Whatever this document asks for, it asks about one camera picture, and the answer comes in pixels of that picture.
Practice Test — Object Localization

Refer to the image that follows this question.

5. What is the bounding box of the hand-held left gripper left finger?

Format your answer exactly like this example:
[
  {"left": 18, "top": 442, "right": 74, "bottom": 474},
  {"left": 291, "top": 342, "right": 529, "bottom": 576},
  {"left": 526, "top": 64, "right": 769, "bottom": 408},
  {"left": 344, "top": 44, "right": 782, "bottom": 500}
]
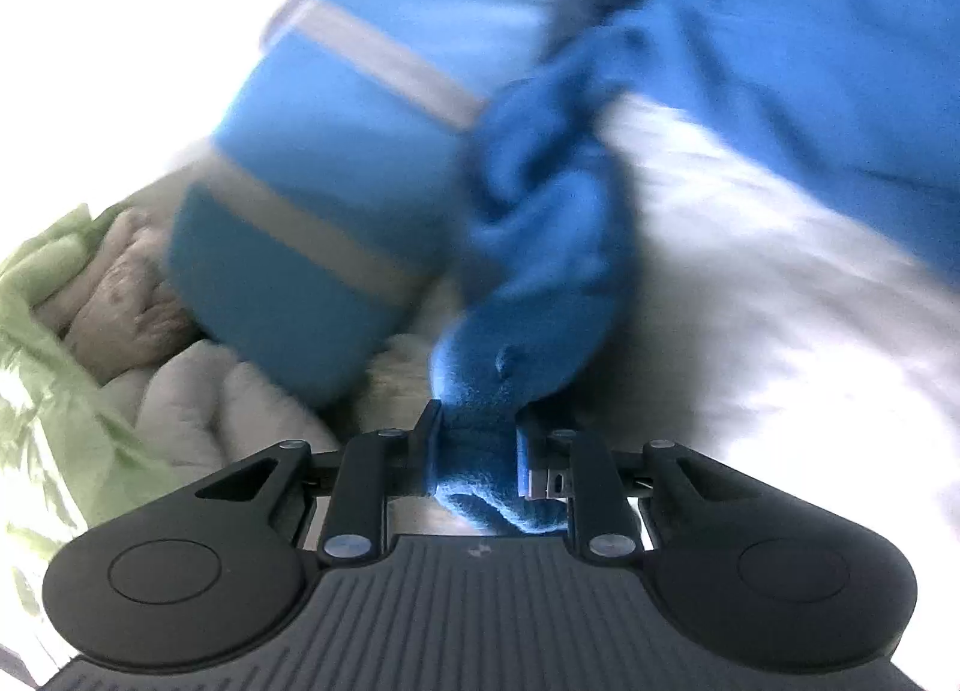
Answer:
[{"left": 195, "top": 400, "right": 443, "bottom": 566}]

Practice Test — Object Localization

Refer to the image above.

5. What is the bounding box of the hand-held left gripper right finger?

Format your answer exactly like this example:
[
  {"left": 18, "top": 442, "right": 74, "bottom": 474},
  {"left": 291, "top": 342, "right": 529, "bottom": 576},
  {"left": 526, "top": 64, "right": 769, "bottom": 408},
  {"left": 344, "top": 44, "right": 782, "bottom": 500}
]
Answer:
[{"left": 516, "top": 410, "right": 758, "bottom": 561}]

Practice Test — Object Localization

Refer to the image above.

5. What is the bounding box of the blue fleece jacket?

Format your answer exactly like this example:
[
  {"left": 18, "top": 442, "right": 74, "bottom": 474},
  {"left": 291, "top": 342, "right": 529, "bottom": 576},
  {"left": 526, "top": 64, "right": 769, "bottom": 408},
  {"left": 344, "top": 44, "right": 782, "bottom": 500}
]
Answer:
[{"left": 427, "top": 0, "right": 960, "bottom": 538}]

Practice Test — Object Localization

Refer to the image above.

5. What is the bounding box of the blue striped pillow teal end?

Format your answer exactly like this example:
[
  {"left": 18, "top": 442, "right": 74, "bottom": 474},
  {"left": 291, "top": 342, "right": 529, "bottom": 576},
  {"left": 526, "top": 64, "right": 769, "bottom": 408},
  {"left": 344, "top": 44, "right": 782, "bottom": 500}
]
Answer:
[{"left": 166, "top": 0, "right": 601, "bottom": 407}]

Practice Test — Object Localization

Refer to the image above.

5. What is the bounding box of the beige knitted blanket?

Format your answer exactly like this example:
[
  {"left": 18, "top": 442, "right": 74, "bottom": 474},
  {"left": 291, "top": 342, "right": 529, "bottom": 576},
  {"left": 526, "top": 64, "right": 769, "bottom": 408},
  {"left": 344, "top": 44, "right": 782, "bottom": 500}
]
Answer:
[{"left": 34, "top": 203, "right": 338, "bottom": 467}]

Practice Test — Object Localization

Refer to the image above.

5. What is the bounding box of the green cloth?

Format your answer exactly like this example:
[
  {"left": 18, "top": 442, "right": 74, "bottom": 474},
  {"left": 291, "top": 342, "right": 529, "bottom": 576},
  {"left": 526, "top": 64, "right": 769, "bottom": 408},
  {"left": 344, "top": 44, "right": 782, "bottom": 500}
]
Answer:
[{"left": 0, "top": 203, "right": 177, "bottom": 617}]

